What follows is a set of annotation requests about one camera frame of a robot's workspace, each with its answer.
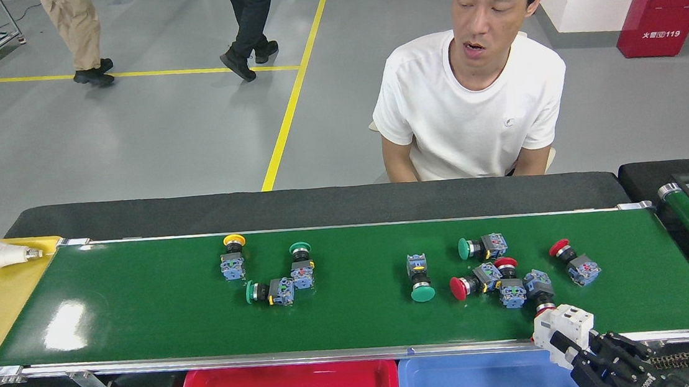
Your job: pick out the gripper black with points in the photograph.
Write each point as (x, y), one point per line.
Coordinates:
(617, 385)

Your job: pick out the white circuit breaker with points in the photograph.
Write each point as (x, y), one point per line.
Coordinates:
(564, 321)

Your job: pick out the red push button switch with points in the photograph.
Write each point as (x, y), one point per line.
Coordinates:
(512, 296)
(537, 282)
(457, 288)
(583, 270)

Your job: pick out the yellow push button switch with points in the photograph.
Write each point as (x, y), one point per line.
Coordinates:
(232, 269)

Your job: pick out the green push button switch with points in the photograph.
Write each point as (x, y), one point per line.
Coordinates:
(281, 291)
(494, 246)
(422, 293)
(302, 275)

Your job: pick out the long green belt conveyor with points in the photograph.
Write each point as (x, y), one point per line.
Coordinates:
(361, 317)

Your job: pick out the blue plastic bin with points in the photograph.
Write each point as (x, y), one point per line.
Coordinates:
(460, 380)

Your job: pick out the short black table cover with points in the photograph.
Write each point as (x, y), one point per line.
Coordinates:
(648, 176)

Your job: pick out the long black table cover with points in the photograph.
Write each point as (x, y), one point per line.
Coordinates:
(259, 210)

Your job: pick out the seated person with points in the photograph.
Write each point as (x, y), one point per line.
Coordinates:
(468, 114)

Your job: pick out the standing person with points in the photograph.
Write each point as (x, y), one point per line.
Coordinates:
(77, 30)
(247, 8)

